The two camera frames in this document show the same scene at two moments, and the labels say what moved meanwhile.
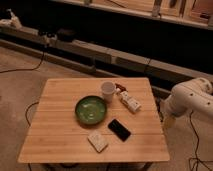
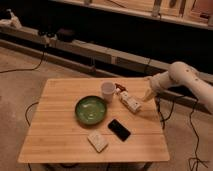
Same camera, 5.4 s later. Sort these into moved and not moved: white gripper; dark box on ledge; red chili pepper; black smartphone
Moved: white gripper
Not moved: dark box on ledge; black smartphone; red chili pepper
